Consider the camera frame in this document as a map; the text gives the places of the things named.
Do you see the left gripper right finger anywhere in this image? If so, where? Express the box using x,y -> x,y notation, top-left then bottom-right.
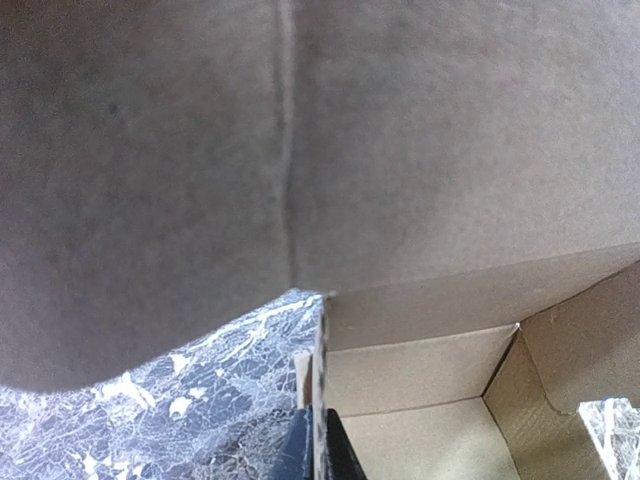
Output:
326,409 -> 367,480

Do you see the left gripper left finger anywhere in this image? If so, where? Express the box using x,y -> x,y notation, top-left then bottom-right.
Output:
272,407 -> 313,480

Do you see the brown cardboard box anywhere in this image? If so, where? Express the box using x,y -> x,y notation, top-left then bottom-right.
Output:
1,1 -> 639,479

